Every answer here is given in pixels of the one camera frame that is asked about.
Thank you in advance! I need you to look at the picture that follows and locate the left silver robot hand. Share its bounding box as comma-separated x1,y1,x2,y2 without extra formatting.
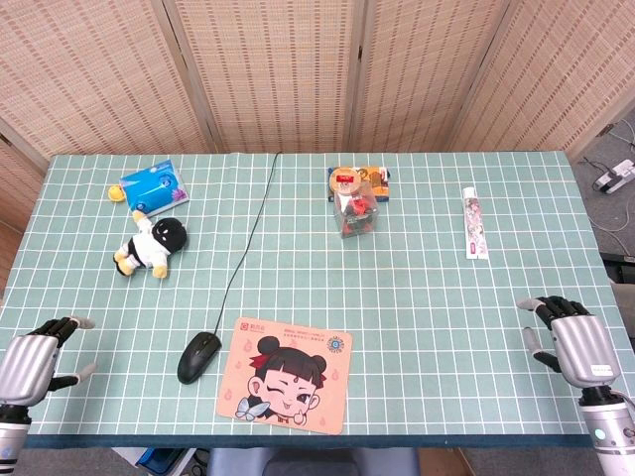
0,315,98,409

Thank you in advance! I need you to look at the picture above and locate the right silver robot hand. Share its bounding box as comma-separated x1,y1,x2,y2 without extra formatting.
515,296,621,391

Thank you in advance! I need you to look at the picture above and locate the black computer mouse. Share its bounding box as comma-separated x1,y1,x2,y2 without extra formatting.
177,331,222,386

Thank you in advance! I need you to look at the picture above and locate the cartoon girl mouse pad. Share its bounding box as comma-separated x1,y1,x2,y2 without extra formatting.
215,316,354,436

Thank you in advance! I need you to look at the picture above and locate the black equipment block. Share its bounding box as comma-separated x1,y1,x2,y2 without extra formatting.
599,251,635,285

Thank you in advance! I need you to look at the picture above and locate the white floral toothpaste tube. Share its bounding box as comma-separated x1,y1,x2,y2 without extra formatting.
461,186,490,261

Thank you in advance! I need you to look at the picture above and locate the blue storage box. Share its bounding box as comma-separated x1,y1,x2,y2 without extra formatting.
136,447,197,476

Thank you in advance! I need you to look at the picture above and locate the black white plush doll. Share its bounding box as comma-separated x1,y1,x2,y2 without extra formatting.
113,209,189,280

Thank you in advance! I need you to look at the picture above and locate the white power strip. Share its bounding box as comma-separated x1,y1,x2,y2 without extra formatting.
594,159,635,194

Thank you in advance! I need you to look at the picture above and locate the green checked tablecloth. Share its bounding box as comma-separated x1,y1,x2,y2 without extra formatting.
0,151,635,450

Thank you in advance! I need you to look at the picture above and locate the clear plastic toy box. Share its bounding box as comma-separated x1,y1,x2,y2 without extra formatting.
332,190,382,240

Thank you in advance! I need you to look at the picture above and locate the orange blue snack box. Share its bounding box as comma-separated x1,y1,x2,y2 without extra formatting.
356,166,393,202

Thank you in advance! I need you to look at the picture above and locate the round tan lidded container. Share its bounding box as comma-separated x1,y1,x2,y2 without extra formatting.
328,167,364,195

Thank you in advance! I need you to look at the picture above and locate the blue padded seat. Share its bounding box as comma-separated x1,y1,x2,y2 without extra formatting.
205,447,421,476

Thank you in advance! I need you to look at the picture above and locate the bamboo folding screen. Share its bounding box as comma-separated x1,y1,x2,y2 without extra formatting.
0,0,635,219

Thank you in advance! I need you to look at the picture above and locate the black mouse cable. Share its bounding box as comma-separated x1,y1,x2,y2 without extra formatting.
205,151,283,338

